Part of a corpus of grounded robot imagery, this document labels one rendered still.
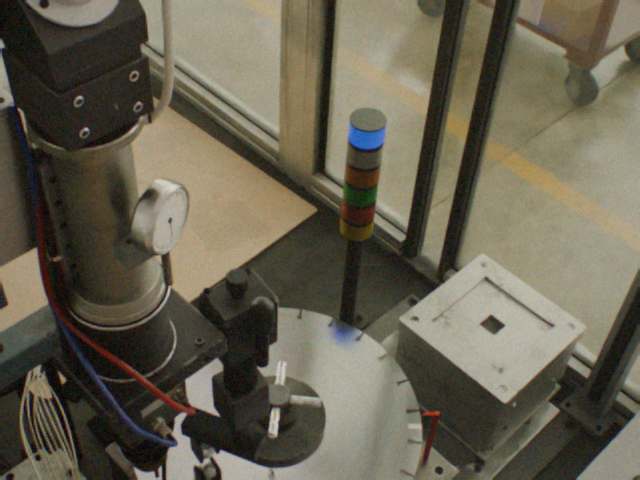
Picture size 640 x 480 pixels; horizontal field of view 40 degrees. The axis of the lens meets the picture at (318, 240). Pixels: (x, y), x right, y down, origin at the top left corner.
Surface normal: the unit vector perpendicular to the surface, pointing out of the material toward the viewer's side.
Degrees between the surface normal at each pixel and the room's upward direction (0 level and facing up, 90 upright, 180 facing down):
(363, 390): 0
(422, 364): 90
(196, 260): 0
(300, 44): 90
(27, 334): 0
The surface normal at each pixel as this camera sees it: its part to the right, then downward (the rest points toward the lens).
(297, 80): -0.72, 0.48
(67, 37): 0.52, -0.11
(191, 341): 0.04, -0.69
